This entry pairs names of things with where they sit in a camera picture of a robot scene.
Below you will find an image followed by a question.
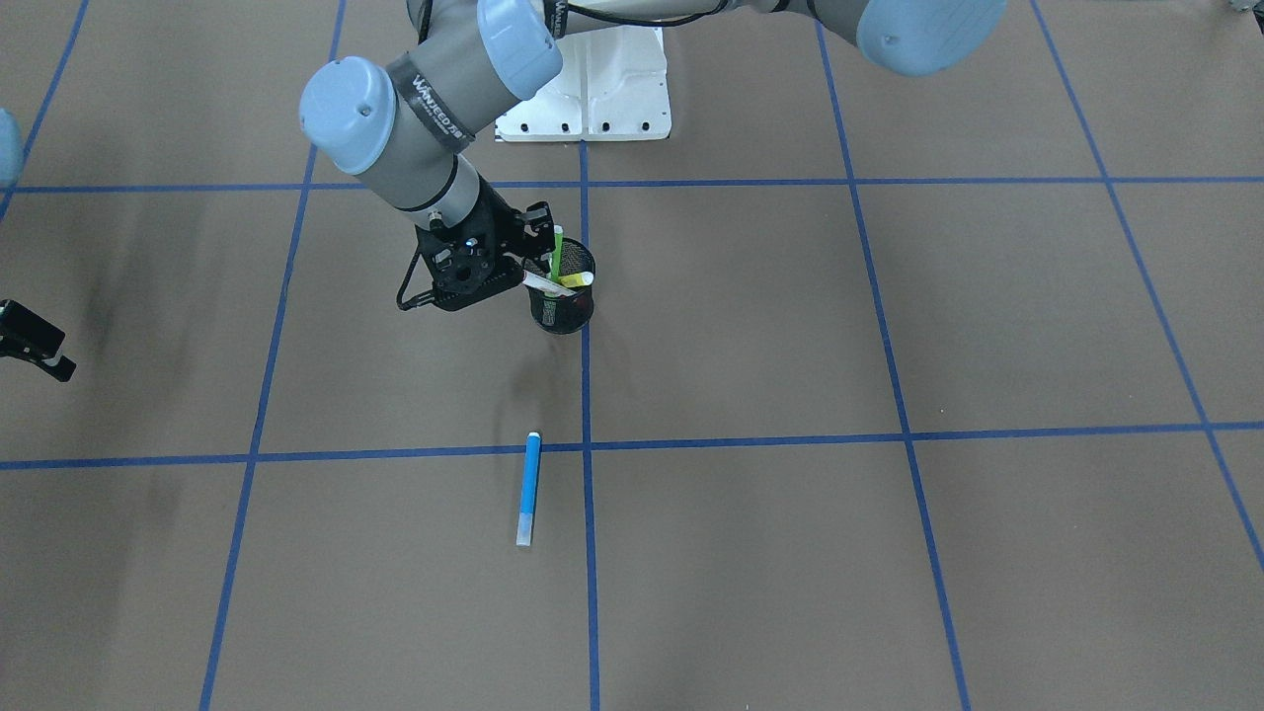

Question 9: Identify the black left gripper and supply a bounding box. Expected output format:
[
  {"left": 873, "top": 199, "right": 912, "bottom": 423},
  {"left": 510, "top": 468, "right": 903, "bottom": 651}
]
[{"left": 415, "top": 189, "right": 556, "bottom": 312}]

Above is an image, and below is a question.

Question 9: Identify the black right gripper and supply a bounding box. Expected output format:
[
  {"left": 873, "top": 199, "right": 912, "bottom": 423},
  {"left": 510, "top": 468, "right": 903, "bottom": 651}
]
[{"left": 1, "top": 300, "right": 77, "bottom": 383}]

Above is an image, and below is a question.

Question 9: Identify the green highlighter pen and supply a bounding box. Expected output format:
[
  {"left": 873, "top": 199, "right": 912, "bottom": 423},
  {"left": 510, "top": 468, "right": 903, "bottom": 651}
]
[{"left": 549, "top": 224, "right": 565, "bottom": 286}]

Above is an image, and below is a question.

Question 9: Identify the blue highlighter pen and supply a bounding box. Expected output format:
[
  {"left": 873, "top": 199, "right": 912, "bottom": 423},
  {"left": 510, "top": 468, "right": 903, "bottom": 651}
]
[{"left": 514, "top": 431, "right": 542, "bottom": 549}]

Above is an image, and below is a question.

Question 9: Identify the red capped marker pen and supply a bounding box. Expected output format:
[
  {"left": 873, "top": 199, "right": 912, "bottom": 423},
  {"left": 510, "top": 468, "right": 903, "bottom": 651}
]
[{"left": 522, "top": 272, "right": 575, "bottom": 299}]

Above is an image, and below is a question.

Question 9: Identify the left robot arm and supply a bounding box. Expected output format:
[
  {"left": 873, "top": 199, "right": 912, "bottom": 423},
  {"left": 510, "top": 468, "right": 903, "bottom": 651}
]
[{"left": 298, "top": 1, "right": 744, "bottom": 312}]

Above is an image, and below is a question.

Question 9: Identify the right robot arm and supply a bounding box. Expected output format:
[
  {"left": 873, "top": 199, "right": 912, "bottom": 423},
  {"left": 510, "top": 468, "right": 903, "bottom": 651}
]
[{"left": 1, "top": 109, "right": 77, "bottom": 383}]

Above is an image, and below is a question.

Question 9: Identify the yellow highlighter pen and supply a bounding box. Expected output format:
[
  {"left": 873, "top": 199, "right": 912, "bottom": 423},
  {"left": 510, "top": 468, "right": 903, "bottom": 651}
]
[{"left": 557, "top": 271, "right": 594, "bottom": 288}]

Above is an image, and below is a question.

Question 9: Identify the black mesh pen cup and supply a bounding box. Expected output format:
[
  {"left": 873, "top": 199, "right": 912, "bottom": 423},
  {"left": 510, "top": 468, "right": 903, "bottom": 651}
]
[{"left": 527, "top": 237, "right": 597, "bottom": 337}]

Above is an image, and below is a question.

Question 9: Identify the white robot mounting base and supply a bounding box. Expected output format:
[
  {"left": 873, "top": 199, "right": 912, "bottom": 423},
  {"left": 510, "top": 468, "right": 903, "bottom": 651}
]
[{"left": 494, "top": 27, "right": 672, "bottom": 143}]

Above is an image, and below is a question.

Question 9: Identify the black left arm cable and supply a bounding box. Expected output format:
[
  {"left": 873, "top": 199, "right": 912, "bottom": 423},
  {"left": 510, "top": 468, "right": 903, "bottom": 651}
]
[{"left": 396, "top": 247, "right": 445, "bottom": 312}]

